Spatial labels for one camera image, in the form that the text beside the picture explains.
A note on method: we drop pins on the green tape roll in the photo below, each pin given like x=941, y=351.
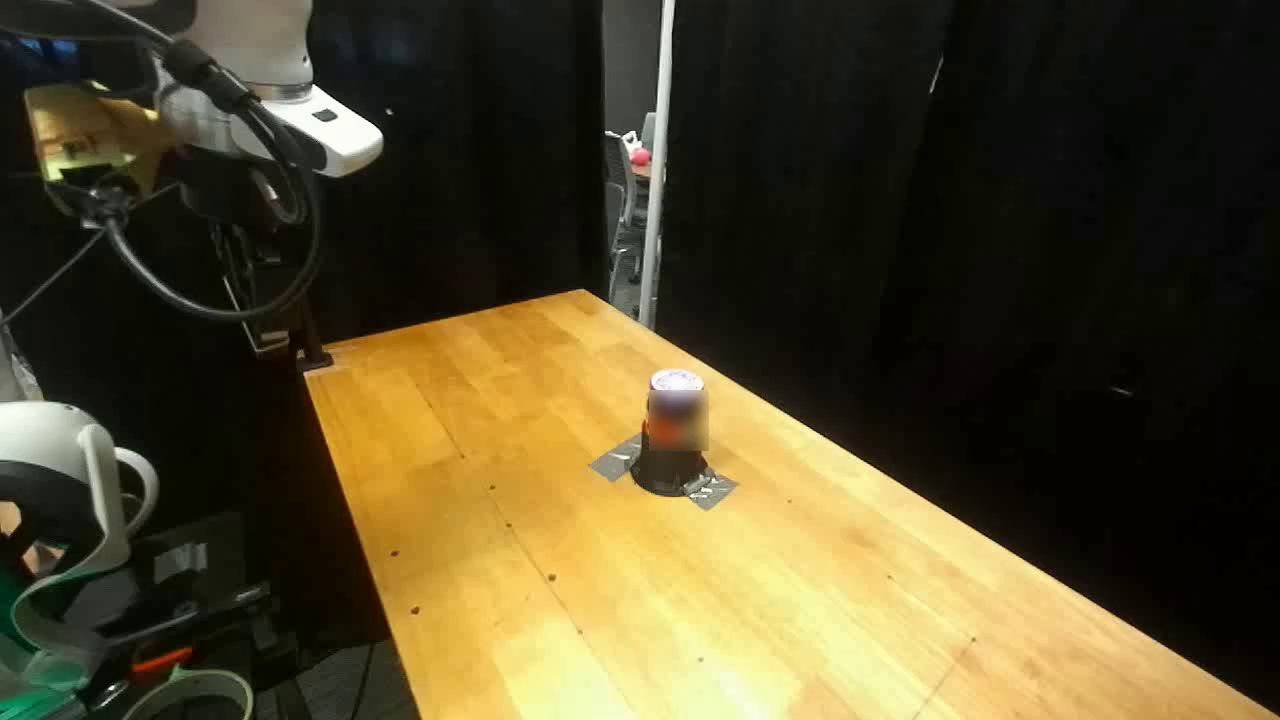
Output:
x=184, y=686

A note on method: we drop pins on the white vertical pole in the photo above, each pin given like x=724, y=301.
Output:
x=659, y=174

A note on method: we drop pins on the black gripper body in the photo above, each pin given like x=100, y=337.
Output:
x=252, y=210

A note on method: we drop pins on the grey tape patch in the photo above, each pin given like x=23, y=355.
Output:
x=705, y=490

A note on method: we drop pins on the black metal clamp stand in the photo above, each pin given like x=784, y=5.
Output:
x=286, y=331

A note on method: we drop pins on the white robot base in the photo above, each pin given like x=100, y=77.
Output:
x=83, y=490

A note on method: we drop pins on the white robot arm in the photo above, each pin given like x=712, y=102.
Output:
x=233, y=77

